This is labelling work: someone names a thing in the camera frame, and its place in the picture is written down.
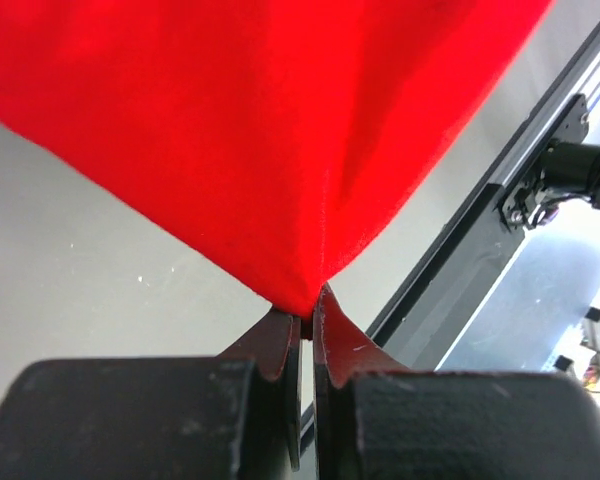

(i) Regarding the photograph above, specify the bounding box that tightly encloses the bright red t-shirt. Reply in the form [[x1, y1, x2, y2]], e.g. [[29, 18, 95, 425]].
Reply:
[[0, 1, 550, 316]]

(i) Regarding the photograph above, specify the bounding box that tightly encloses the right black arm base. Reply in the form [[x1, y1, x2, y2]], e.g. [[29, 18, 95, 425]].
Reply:
[[498, 93, 600, 231]]

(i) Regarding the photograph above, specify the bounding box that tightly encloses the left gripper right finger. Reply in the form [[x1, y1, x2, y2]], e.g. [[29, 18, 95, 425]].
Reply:
[[312, 287, 600, 479]]

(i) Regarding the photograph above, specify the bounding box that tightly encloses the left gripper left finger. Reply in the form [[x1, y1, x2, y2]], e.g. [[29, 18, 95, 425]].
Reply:
[[0, 310, 301, 479]]

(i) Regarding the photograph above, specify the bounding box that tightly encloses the aluminium frame rail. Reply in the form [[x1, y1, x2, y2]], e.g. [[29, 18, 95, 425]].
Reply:
[[299, 0, 600, 441]]

